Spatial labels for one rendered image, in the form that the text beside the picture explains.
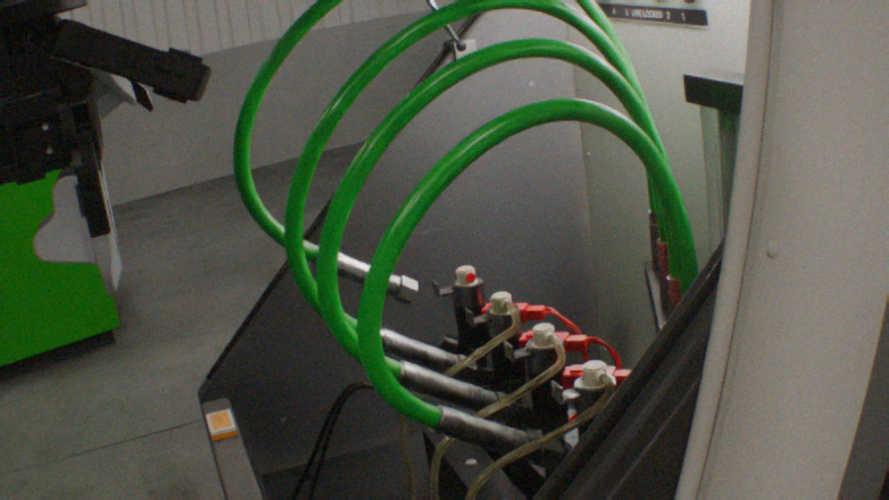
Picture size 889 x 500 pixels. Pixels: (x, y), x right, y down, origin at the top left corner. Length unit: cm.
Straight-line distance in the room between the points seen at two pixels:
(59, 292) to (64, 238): 351
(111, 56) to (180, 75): 5
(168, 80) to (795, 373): 41
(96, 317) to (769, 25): 387
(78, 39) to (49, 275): 353
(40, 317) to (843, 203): 389
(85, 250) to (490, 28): 66
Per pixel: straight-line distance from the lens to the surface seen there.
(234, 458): 100
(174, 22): 727
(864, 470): 42
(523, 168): 117
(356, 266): 79
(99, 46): 60
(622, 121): 58
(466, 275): 82
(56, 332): 418
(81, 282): 414
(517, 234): 119
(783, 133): 46
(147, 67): 60
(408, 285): 81
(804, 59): 46
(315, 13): 75
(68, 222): 62
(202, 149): 736
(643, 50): 102
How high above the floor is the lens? 142
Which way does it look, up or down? 18 degrees down
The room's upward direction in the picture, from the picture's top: 8 degrees counter-clockwise
